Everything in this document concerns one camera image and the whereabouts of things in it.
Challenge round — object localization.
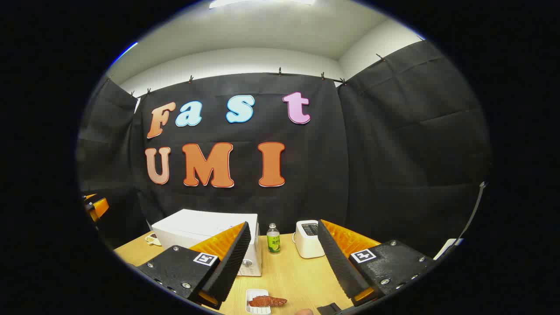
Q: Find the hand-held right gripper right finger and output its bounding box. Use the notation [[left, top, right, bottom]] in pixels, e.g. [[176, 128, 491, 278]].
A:
[[317, 219, 437, 308]]

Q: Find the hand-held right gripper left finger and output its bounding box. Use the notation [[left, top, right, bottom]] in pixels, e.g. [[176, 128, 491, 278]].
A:
[[136, 221, 252, 310]]

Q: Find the white microwave oven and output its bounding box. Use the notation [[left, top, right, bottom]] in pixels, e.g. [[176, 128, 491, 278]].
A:
[[151, 209, 263, 277]]

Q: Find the white toaster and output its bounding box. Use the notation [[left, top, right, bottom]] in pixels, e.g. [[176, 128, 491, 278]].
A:
[[292, 220, 327, 259]]

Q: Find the green label drink bottle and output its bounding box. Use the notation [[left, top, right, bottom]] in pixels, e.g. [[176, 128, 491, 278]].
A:
[[267, 223, 281, 255]]

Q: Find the small white tray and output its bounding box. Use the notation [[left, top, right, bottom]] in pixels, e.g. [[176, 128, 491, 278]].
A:
[[245, 289, 272, 315]]

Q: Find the white flat object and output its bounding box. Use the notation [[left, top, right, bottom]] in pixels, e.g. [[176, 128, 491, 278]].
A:
[[433, 238, 464, 261]]

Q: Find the black backdrop cloth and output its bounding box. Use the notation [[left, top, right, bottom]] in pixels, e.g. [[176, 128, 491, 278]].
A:
[[77, 39, 493, 259]]

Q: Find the ceiling light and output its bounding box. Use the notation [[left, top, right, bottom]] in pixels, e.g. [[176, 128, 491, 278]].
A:
[[209, 0, 316, 9]]

